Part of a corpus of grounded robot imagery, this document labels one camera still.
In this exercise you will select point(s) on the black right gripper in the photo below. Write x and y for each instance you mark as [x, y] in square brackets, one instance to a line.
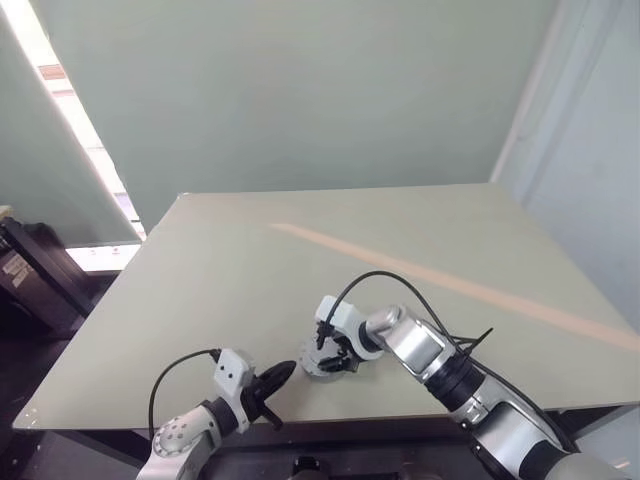
[334, 345]

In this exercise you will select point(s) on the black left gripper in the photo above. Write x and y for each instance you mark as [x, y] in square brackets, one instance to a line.
[257, 397]

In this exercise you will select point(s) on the motor housing with copper windings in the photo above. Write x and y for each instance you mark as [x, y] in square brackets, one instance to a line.
[325, 375]

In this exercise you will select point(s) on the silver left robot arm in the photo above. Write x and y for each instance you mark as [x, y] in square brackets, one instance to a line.
[180, 440]

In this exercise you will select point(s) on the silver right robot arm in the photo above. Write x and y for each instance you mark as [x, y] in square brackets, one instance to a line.
[475, 390]

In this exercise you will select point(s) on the dark rounded shape under table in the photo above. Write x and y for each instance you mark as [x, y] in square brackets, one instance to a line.
[306, 462]

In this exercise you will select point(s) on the black zip tie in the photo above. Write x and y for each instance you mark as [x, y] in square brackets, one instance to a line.
[475, 342]

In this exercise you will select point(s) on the dark cabinet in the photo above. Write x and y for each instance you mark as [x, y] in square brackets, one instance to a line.
[35, 295]

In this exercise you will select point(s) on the white label on cabinet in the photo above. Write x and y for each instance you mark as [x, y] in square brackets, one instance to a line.
[16, 274]

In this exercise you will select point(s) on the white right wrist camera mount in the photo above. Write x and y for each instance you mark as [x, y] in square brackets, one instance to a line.
[345, 320]

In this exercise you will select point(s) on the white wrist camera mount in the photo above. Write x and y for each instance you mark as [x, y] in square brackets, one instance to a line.
[232, 372]
[345, 320]

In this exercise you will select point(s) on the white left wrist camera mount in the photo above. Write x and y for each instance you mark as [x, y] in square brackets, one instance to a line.
[232, 372]

